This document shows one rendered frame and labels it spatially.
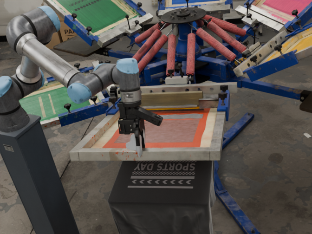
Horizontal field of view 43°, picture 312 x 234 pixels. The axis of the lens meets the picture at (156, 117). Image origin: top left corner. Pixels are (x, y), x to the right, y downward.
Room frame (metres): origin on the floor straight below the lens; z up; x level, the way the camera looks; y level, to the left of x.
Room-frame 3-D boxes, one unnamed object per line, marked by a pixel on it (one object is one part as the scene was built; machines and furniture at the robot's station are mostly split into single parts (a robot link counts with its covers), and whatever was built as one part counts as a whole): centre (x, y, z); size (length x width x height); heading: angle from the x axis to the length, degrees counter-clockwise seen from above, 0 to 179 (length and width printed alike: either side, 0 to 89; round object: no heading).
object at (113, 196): (1.50, 0.00, 0.95); 0.48 x 0.44 x 0.01; 165
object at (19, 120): (1.71, 0.69, 1.25); 0.15 x 0.15 x 0.10
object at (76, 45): (3.05, 0.18, 0.91); 1.34 x 0.40 x 0.08; 45
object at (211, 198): (1.45, -0.20, 0.74); 0.46 x 0.04 x 0.42; 165
